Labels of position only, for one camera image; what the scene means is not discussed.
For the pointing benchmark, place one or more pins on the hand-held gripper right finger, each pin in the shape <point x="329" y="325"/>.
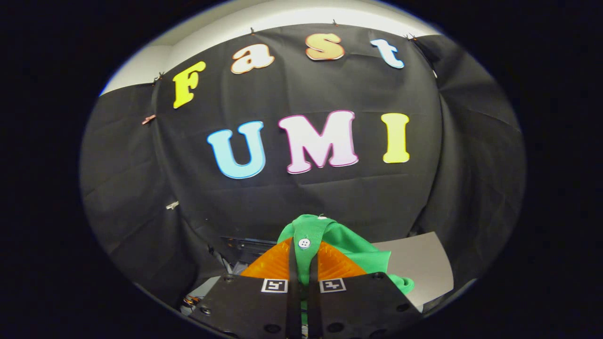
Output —
<point x="358" y="306"/>

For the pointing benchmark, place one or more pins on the copper cloth clip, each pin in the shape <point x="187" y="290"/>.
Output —
<point x="149" y="119"/>

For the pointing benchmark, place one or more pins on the silver cloth clip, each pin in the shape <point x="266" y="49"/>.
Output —
<point x="172" y="205"/>

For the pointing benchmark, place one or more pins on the green polo shirt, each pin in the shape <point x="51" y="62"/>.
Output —
<point x="348" y="245"/>

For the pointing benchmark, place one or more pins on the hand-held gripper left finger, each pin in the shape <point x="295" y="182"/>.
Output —
<point x="245" y="306"/>

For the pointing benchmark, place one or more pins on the black backdrop cloth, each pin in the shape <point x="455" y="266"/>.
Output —
<point x="330" y="197"/>

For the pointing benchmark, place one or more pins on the row of small black clips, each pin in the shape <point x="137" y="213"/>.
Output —
<point x="410" y="36"/>

